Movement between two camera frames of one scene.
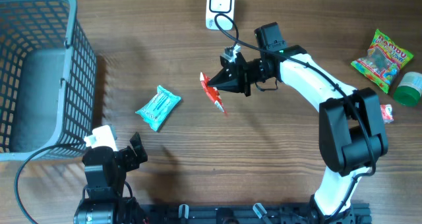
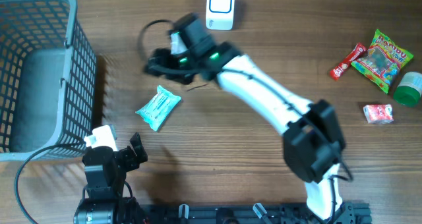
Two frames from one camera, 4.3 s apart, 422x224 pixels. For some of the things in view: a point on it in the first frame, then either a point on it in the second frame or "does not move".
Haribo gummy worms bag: x=382 y=62 does not move
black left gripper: x=132 y=162 does not move
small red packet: x=212 y=92 to x=359 y=51
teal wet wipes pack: x=157 y=110 does not move
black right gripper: x=233 y=76 to x=164 y=63
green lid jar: x=409 y=90 does not move
